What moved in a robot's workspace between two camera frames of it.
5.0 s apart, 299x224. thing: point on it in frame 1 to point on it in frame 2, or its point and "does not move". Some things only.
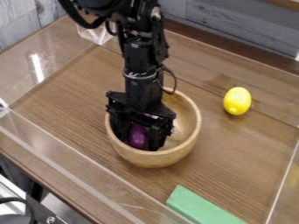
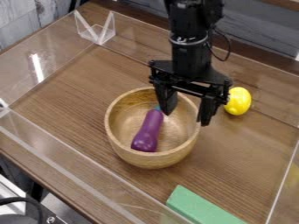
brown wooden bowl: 181,143 does not move
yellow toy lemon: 237,101 does not move
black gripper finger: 121,116 to 168,97
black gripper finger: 160,130 to 209,107
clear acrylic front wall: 51,185 does not move
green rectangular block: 199,209 does not move
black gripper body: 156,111 to 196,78
